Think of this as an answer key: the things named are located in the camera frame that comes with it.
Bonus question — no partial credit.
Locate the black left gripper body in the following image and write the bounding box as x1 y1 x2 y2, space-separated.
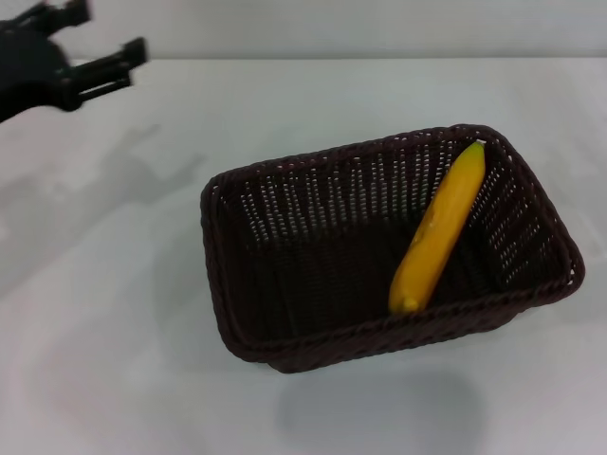
0 13 81 125

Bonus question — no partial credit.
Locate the black woven plastic basket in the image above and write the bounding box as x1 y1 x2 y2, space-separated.
198 123 586 375

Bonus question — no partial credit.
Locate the yellow banana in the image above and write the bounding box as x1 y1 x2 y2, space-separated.
387 140 487 317

